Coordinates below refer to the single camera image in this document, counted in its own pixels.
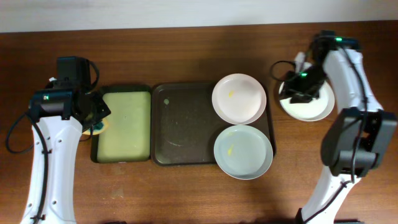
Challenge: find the cream white plate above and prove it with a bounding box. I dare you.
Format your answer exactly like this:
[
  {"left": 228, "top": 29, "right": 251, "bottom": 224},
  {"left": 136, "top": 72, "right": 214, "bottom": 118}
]
[{"left": 278, "top": 80, "right": 335, "bottom": 122}]

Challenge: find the green yellow scrub sponge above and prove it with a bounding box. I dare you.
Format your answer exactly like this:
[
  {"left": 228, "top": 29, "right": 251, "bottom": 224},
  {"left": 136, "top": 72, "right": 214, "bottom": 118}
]
[{"left": 83, "top": 118, "right": 109, "bottom": 136}]

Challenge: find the pink plate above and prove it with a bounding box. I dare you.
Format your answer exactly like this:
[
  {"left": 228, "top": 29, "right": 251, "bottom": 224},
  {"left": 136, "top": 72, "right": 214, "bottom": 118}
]
[{"left": 211, "top": 73, "right": 267, "bottom": 124}]

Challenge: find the pale blue plate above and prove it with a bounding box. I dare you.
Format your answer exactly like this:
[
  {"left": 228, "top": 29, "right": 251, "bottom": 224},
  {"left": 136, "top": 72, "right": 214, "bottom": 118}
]
[{"left": 213, "top": 125, "right": 273, "bottom": 180}]

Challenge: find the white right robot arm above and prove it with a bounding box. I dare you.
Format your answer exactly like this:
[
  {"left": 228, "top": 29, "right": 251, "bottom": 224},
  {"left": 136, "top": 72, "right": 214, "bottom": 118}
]
[{"left": 279, "top": 30, "right": 397, "bottom": 223}]

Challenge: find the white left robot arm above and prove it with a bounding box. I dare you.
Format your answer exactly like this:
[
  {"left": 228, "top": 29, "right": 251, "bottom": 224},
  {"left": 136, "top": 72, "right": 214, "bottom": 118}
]
[{"left": 21, "top": 57, "right": 111, "bottom": 223}]

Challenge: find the black sponge tray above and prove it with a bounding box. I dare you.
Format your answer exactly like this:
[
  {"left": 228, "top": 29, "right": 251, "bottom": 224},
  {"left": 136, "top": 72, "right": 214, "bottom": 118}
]
[{"left": 90, "top": 84, "right": 151, "bottom": 163}]

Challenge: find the dark brown serving tray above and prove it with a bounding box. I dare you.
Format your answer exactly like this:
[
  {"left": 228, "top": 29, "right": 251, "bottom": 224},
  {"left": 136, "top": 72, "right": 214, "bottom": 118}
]
[{"left": 150, "top": 81, "right": 277, "bottom": 167}]

